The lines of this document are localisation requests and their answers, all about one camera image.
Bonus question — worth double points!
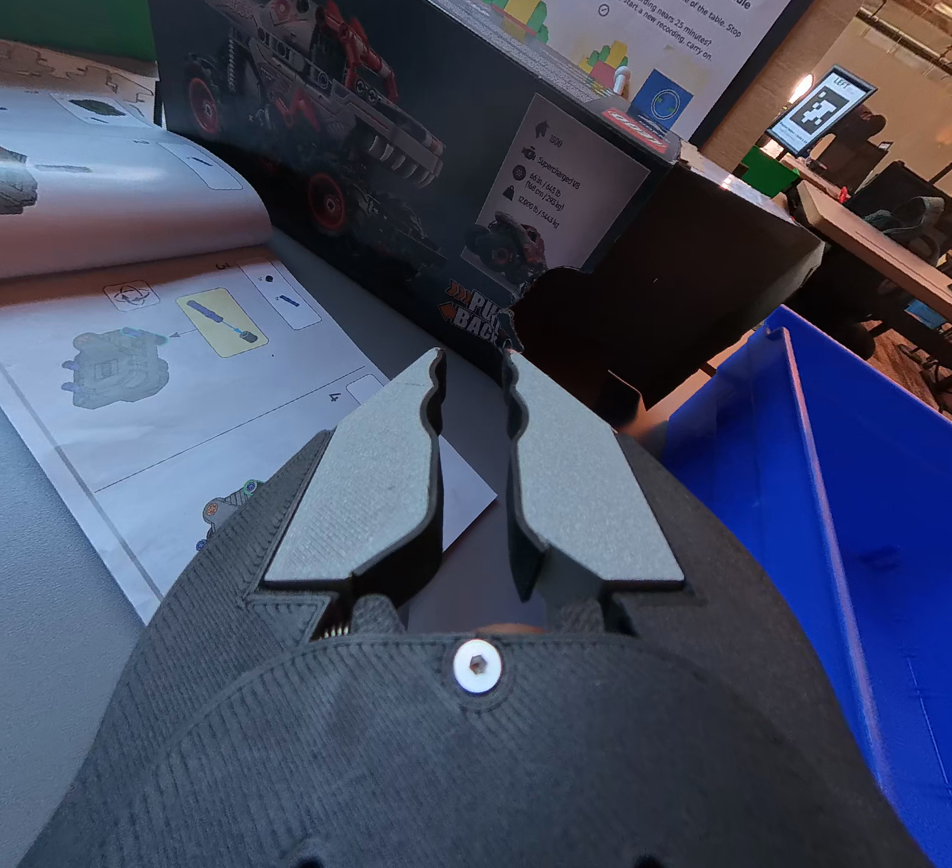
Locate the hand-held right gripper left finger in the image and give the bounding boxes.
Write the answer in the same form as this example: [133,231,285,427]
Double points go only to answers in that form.
[264,347,447,612]

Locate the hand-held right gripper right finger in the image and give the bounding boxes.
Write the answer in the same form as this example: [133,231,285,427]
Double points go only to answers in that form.
[500,350,686,625]

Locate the lego instruction booklet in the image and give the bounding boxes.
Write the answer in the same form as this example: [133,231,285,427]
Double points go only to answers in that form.
[0,38,499,623]

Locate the black lego set box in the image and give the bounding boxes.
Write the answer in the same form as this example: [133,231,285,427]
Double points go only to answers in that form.
[137,0,827,430]

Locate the blue plastic bin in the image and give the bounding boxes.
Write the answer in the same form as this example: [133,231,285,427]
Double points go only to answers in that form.
[658,306,952,868]

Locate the small green bin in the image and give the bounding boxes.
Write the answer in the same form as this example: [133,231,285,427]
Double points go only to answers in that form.
[740,145,801,198]

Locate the grey background table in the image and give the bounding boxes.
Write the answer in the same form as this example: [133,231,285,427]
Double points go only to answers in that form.
[781,154,952,324]

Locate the dark office chair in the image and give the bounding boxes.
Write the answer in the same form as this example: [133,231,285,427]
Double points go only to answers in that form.
[844,161,952,253]

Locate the monitor with printed tag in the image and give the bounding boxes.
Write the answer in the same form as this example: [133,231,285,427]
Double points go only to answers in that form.
[766,64,879,158]

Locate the beige round pillar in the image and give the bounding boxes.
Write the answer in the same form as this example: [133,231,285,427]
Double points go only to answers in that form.
[703,0,880,164]

